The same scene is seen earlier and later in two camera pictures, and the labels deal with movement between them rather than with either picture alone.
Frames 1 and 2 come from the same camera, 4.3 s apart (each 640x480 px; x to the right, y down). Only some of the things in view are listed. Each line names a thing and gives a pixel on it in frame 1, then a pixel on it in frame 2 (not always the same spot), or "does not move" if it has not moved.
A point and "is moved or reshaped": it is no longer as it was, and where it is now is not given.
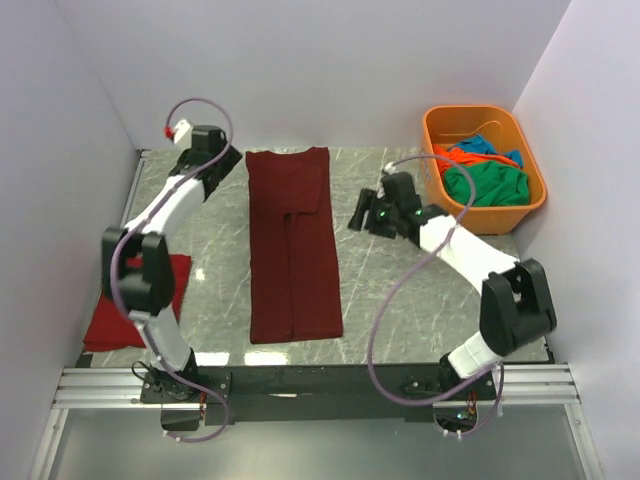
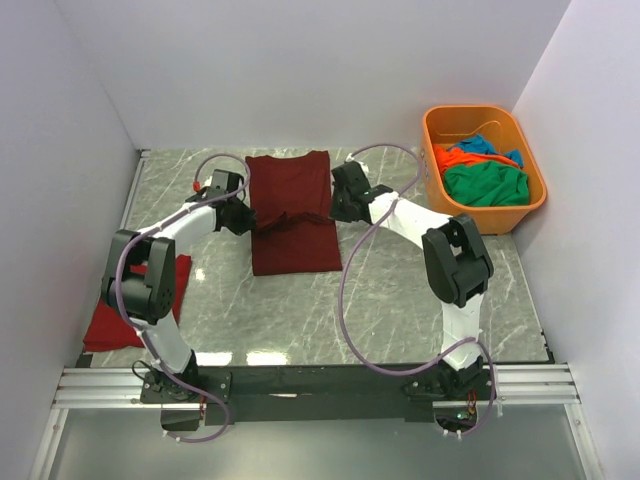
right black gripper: [368, 201] to [335, 212]
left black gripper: [231, 159] to [247, 221]
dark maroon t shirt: [293, 258] is moved or reshaped
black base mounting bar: [195, 396] does not move
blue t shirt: [480, 144] does not move
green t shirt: [495, 183] does not move
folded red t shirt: [109, 329] does not move
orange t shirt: [461, 157] does not move
